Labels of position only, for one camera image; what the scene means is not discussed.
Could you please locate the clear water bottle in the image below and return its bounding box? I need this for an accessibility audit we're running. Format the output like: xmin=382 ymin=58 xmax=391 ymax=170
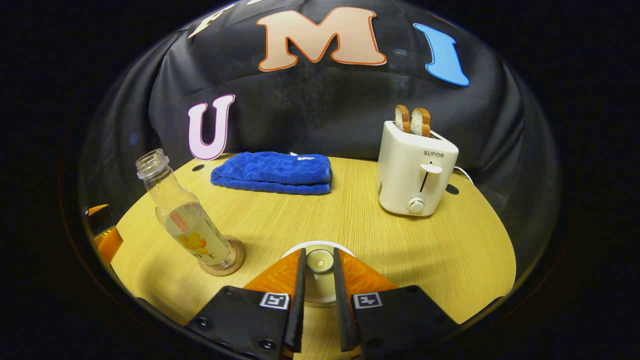
xmin=135 ymin=148 xmax=237 ymax=271

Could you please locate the blue folded towel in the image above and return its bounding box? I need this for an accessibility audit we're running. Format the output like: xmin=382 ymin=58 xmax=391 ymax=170
xmin=210 ymin=151 xmax=333 ymax=196

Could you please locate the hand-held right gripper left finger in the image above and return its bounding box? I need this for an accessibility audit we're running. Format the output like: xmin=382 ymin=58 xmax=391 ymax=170
xmin=185 ymin=247 xmax=307 ymax=359

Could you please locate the white toaster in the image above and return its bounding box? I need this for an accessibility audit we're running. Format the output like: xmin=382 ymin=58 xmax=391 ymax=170
xmin=377 ymin=120 xmax=460 ymax=217

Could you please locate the black backdrop cloth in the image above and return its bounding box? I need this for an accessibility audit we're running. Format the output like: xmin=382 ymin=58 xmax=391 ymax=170
xmin=77 ymin=0 xmax=563 ymax=241

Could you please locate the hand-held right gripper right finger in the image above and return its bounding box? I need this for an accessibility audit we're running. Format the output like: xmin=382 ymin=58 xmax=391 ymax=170
xmin=332 ymin=247 xmax=458 ymax=359

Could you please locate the round cork coaster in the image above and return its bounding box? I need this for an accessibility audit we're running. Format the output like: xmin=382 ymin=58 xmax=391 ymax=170
xmin=198 ymin=235 xmax=247 ymax=277

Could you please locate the white teacup lid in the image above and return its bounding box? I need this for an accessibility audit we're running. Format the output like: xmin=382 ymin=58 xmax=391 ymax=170
xmin=303 ymin=248 xmax=341 ymax=308

